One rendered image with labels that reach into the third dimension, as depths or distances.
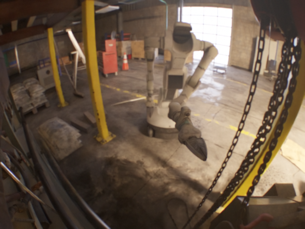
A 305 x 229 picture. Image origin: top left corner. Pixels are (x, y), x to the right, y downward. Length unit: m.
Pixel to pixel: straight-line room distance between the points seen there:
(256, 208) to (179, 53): 1.00
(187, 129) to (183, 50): 0.64
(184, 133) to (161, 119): 1.08
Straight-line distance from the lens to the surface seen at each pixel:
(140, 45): 8.03
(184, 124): 0.64
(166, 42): 1.00
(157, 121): 1.67
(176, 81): 1.30
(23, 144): 1.37
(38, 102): 3.55
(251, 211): 0.49
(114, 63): 4.81
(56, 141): 1.87
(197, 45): 1.05
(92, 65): 1.57
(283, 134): 0.85
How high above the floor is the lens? 1.23
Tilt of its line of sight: 31 degrees down
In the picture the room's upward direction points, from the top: straight up
